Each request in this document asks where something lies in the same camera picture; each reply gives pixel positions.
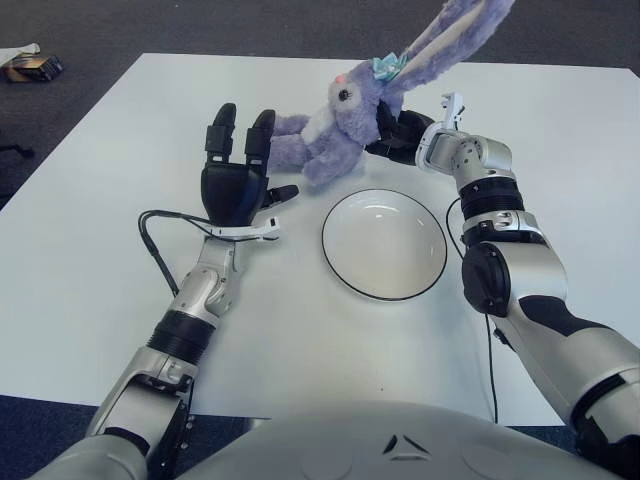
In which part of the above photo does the black office chair base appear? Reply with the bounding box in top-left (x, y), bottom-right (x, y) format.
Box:
top-left (0, 142), bottom-right (36, 161)

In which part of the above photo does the white plate with black rim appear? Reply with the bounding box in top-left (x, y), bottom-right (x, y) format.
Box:
top-left (321, 188), bottom-right (449, 302)

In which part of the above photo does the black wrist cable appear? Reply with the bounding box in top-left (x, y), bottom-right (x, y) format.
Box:
top-left (138, 209), bottom-right (211, 296)
top-left (444, 197), bottom-right (501, 424)

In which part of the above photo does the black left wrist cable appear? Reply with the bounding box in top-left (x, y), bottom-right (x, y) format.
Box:
top-left (138, 209), bottom-right (211, 296)

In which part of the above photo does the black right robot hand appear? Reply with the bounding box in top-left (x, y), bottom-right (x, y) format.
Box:
top-left (364, 99), bottom-right (436, 166)

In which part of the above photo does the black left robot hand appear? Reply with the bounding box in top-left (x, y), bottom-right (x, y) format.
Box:
top-left (199, 102), bottom-right (300, 226)

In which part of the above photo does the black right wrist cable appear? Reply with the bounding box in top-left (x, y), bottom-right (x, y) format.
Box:
top-left (444, 197), bottom-right (501, 424)

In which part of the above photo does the black and yellow box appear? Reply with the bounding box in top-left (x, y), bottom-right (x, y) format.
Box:
top-left (4, 53), bottom-right (65, 84)

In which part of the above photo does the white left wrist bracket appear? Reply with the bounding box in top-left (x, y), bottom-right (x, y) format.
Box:
top-left (207, 217), bottom-right (282, 244)

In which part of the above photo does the purple plush bunny doll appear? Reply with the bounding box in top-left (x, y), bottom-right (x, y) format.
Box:
top-left (269, 0), bottom-right (516, 194)

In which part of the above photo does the grey robot torso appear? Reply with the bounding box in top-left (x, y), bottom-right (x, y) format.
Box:
top-left (29, 399), bottom-right (621, 480)

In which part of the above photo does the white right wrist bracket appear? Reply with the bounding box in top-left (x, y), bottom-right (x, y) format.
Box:
top-left (437, 92), bottom-right (469, 131)

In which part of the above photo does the white cloth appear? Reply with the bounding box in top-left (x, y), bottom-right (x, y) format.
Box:
top-left (0, 42), bottom-right (42, 69)

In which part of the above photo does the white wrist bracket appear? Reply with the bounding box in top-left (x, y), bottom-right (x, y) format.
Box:
top-left (207, 217), bottom-right (282, 244)
top-left (437, 92), bottom-right (469, 131)

